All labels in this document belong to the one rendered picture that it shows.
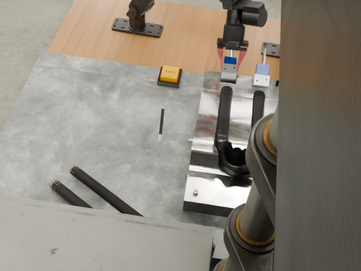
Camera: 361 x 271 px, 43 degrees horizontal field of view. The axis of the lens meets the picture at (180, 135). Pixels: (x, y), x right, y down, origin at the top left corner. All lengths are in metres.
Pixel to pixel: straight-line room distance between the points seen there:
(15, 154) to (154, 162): 0.44
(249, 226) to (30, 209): 0.34
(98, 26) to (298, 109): 1.73
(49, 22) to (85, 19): 1.32
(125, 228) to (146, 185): 0.81
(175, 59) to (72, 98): 0.42
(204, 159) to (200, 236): 0.77
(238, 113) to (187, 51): 0.42
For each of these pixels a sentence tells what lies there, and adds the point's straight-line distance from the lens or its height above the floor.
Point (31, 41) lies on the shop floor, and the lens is 3.13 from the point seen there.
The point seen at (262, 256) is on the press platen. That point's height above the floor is 1.29.
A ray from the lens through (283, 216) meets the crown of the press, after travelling 0.20.
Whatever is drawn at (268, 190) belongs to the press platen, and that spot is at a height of 1.53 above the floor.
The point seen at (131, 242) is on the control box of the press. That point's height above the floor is 1.47.
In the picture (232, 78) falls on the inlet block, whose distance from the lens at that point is 1.55.
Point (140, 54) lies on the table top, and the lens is 1.78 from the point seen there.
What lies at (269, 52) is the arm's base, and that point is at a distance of 1.82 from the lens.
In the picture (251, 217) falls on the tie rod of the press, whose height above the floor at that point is 1.36.
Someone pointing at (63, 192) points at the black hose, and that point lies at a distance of 1.37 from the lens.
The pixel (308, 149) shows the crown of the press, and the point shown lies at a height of 1.87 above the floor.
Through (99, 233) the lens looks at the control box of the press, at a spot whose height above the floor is 1.47.
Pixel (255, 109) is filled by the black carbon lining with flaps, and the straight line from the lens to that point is 1.51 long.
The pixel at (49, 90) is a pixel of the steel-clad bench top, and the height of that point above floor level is 0.80.
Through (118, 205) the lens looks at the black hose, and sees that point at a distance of 1.28.
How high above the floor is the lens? 2.00
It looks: 53 degrees down
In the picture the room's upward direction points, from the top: 4 degrees clockwise
